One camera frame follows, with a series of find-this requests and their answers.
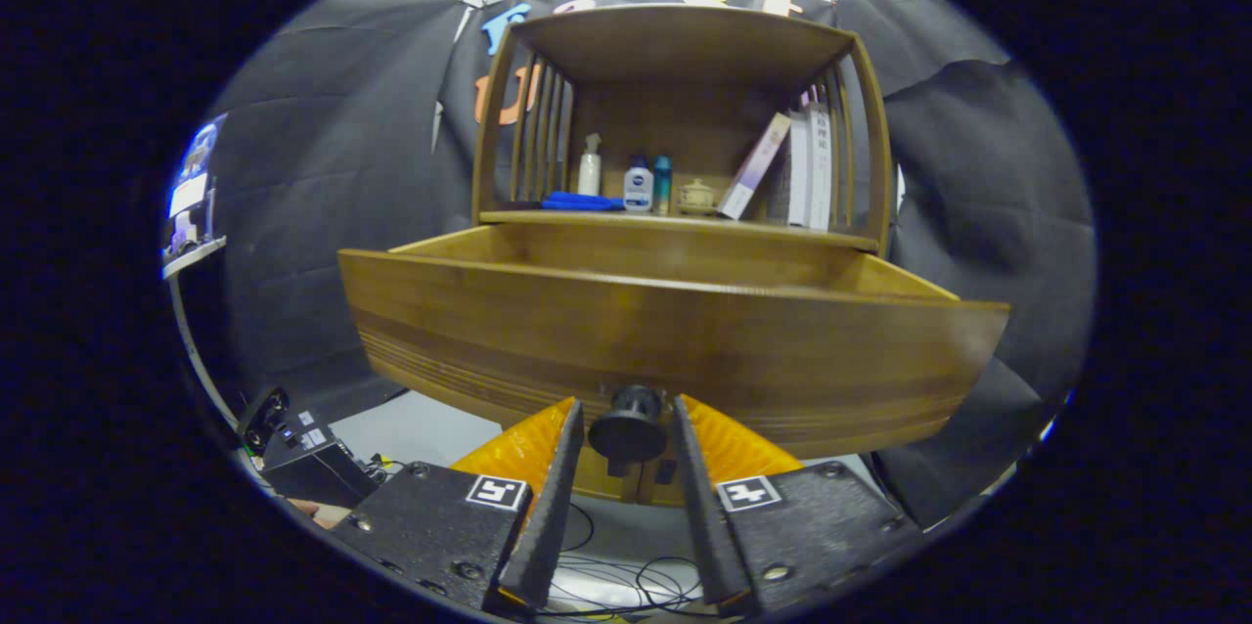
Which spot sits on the wooden cabinet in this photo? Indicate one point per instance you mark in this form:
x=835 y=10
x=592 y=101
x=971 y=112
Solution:
x=685 y=47

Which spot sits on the wooden countertop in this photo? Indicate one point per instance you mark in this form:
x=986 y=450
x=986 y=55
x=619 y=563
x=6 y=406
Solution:
x=763 y=228

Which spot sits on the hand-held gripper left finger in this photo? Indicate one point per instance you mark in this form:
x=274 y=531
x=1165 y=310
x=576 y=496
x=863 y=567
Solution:
x=553 y=516

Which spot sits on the white bottle with blue cap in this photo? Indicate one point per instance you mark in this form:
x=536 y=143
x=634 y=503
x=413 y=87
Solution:
x=638 y=189

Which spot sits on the patterned cover book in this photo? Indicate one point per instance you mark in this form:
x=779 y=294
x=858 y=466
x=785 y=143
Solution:
x=799 y=174

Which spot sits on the wooden drawer with black knob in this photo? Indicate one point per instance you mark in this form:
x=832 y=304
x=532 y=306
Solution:
x=587 y=331

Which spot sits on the teal bottle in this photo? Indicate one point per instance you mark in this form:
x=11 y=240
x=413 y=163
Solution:
x=662 y=184

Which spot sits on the lidded ceramic teacup with saucer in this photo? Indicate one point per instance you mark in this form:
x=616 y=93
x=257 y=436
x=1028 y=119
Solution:
x=696 y=199

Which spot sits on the purple book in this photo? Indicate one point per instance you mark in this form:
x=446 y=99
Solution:
x=755 y=169

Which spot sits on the white wall shelf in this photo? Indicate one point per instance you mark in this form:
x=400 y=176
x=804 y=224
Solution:
x=196 y=254

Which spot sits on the white pump bottle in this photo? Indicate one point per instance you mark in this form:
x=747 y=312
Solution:
x=589 y=176

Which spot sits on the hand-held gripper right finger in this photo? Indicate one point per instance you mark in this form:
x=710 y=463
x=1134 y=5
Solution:
x=702 y=516

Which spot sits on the wooden cabinet door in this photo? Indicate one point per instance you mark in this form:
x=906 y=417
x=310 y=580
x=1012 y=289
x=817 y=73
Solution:
x=597 y=485
x=665 y=495

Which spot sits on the white book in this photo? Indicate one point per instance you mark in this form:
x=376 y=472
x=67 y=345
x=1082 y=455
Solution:
x=822 y=174

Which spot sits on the black equipment box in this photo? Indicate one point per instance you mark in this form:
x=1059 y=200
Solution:
x=313 y=468

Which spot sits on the folded blue cloth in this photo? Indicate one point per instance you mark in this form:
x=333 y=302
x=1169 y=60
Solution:
x=582 y=201

